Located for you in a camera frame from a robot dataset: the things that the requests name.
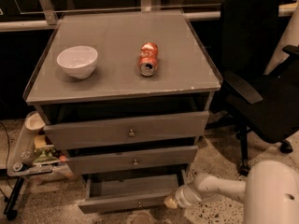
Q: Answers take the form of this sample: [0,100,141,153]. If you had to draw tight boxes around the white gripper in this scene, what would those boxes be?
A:
[164,184,202,209]

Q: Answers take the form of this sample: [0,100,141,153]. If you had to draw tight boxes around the grey bottom drawer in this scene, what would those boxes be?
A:
[78,169,186,214]

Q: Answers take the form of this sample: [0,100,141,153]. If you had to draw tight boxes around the grey drawer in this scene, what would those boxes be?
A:
[78,169,186,214]
[66,146,198,175]
[44,111,209,149]

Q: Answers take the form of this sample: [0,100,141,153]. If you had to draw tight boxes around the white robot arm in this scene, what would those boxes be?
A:
[164,161,299,224]

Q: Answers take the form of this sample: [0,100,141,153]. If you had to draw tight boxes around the grey middle drawer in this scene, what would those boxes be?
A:
[66,146,198,175]

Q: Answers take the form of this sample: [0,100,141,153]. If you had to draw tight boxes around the grey drawer cabinet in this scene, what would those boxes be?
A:
[22,10,224,185]

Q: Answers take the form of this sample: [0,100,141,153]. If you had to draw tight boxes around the grey top drawer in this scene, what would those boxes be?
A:
[44,111,209,149]

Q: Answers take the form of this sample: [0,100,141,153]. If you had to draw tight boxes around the green snack bag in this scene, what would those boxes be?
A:
[33,147,59,163]

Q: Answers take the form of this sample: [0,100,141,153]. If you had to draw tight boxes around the black office chair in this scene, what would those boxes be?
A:
[210,0,299,175]

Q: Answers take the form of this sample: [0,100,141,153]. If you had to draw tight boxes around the crushed orange soda can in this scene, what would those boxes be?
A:
[138,42,158,77]

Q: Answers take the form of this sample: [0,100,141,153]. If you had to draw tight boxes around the small can in bin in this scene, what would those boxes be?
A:
[13,161,24,172]

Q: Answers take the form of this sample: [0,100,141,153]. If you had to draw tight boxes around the small white bowl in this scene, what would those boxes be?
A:
[24,111,45,133]

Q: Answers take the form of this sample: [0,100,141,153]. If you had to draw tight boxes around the black stand leg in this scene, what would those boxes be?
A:
[4,177,24,220]

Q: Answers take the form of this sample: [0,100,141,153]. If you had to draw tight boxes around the white ceramic bowl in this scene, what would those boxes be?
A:
[56,46,98,79]

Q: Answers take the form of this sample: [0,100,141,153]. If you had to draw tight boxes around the metal railing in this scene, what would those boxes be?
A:
[0,0,299,33]

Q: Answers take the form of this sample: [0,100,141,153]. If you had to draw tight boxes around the black cable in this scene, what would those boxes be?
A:
[0,120,12,203]

